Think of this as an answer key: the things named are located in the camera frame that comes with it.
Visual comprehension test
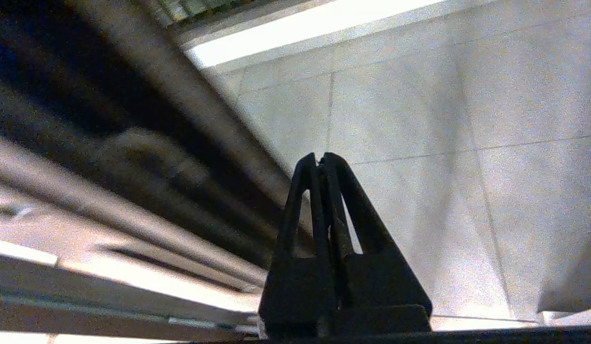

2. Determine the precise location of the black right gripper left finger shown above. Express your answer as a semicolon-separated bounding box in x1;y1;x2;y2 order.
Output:
258;153;335;337

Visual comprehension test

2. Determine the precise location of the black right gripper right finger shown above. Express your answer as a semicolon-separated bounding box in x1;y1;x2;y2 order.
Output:
318;152;433;335

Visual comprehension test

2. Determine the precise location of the brown framed sliding glass door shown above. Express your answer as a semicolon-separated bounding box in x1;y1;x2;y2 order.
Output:
0;0;303;341

